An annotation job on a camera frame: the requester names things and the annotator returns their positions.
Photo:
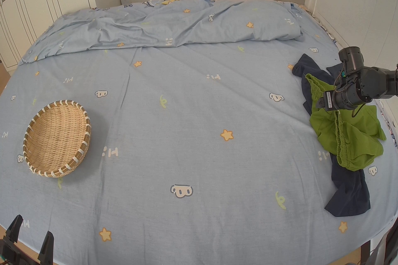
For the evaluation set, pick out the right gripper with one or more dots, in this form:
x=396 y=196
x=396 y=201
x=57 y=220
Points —
x=351 y=97

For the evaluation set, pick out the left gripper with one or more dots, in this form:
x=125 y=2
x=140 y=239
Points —
x=9 y=253

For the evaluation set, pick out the green shorts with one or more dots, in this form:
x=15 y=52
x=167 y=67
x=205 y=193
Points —
x=348 y=136

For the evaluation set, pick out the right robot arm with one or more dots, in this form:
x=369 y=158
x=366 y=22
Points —
x=376 y=80

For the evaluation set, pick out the dark blue garment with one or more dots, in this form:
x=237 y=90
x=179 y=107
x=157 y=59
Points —
x=349 y=195

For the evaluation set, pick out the round woven basket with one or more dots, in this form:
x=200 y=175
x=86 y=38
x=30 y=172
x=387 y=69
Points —
x=56 y=136

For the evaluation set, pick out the bed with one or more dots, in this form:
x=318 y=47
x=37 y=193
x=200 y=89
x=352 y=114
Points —
x=186 y=133

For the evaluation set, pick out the pale blue quilt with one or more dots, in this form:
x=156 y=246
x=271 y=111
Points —
x=174 y=27

